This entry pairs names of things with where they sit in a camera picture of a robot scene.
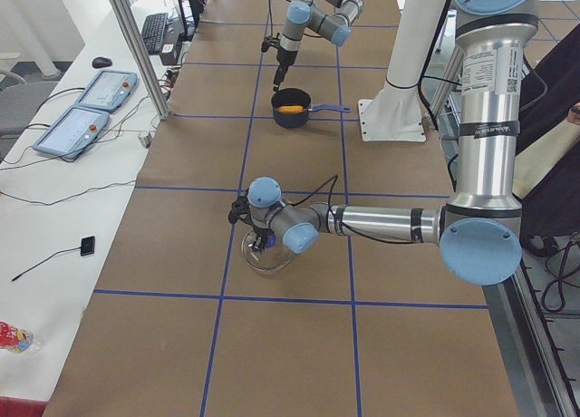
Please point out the black camera mount wrist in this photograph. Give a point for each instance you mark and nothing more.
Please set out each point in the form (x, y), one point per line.
(240, 211)
(270, 42)

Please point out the upper teach pendant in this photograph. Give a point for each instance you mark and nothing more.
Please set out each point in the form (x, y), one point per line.
(108, 90)

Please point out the small black puck device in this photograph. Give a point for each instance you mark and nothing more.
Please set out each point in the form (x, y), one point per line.
(87, 246)

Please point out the teach pendant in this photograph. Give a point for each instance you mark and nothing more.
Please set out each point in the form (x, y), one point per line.
(76, 129)
(108, 90)

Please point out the aluminium frame post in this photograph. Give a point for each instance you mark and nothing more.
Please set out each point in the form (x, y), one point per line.
(131, 34)

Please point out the black computer mouse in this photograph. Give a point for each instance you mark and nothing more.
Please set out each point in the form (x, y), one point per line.
(101, 62)

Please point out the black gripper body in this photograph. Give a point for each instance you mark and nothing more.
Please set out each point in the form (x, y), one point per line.
(262, 232)
(284, 59)

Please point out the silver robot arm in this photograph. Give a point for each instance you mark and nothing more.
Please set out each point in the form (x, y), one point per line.
(477, 229)
(305, 14)

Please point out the black keyboard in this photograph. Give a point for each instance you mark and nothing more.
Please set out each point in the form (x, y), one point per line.
(153, 32)

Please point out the yellow corn cob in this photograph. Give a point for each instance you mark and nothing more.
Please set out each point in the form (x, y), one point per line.
(291, 109)

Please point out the dark blue saucepan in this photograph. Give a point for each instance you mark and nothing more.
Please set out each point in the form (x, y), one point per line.
(294, 96)

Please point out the red yellow plastic bottle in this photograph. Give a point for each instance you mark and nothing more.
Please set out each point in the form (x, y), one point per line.
(18, 340)

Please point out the lower teach pendant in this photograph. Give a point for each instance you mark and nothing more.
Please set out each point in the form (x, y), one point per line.
(76, 129)

